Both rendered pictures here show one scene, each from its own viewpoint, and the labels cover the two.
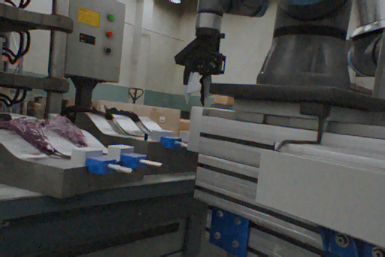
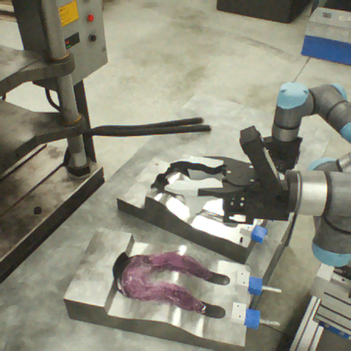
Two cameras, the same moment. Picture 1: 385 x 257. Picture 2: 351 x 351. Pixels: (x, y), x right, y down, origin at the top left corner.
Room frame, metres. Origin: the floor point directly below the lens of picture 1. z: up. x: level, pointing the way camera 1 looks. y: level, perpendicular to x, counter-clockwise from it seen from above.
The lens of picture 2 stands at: (0.20, 0.52, 1.92)
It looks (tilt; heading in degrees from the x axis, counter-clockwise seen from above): 42 degrees down; 346
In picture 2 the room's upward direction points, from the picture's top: straight up
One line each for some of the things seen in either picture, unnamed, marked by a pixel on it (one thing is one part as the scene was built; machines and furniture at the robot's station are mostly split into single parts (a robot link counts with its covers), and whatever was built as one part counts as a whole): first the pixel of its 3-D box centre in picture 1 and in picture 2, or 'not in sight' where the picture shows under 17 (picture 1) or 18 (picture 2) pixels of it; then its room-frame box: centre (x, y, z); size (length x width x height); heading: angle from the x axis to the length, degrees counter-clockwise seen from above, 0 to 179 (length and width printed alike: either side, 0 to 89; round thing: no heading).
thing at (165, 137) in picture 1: (173, 143); (262, 235); (0.97, 0.05, 0.89); 0.13 x 0.05 x 0.05; 46
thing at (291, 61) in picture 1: (304, 62); not in sight; (0.64, -0.18, 1.09); 0.15 x 0.15 x 0.10
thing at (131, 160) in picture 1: (137, 161); (258, 286); (0.81, 0.12, 0.86); 0.13 x 0.05 x 0.05; 64
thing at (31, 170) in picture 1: (27, 145); (163, 286); (0.88, 0.39, 0.86); 0.50 x 0.26 x 0.11; 64
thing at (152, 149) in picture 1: (130, 137); (194, 198); (1.20, 0.20, 0.87); 0.50 x 0.26 x 0.14; 47
